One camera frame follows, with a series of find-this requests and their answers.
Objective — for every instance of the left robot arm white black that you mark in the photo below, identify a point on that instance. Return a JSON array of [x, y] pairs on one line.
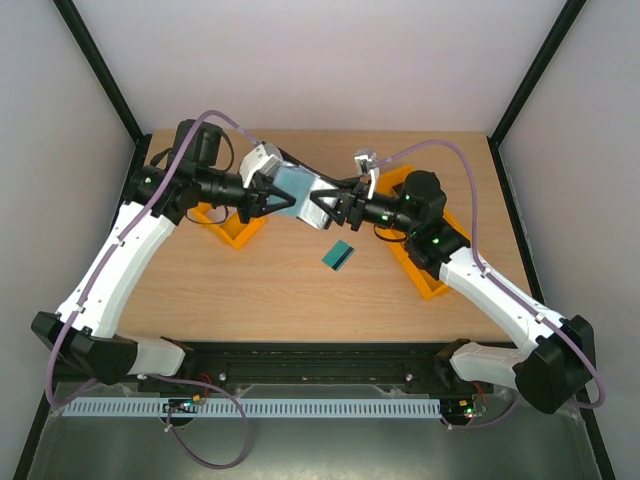
[[82, 331]]

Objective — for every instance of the yellow three-compartment bin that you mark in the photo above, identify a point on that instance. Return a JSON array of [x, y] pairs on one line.
[[433, 233]]

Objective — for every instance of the small yellow bin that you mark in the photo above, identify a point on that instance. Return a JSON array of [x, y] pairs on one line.
[[226, 224]]

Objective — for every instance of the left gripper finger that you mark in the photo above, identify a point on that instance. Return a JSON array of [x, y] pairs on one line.
[[273, 199], [285, 177]]

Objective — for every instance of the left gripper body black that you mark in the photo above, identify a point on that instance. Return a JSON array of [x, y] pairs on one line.
[[244, 210]]

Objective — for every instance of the right black frame post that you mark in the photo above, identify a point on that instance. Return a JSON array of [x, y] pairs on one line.
[[556, 35]]

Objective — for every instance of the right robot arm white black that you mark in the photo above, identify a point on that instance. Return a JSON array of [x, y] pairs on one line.
[[525, 320]]

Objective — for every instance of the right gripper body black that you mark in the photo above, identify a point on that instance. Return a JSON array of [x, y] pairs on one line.
[[353, 209]]

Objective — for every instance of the left black frame post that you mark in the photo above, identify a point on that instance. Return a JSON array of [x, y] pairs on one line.
[[82, 36]]

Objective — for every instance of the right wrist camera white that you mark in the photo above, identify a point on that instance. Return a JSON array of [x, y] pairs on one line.
[[366, 165]]

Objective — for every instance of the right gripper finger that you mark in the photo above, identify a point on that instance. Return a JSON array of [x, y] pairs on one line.
[[332, 207], [334, 194]]

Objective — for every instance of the black frame post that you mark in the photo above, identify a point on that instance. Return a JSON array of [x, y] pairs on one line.
[[556, 35], [82, 36]]

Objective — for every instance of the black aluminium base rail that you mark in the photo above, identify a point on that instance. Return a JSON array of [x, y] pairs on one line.
[[320, 362]]

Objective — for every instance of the teal credit card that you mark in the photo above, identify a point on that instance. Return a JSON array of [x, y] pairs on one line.
[[339, 253]]

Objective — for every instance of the white slotted cable duct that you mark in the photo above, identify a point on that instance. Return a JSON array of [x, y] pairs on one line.
[[130, 407]]

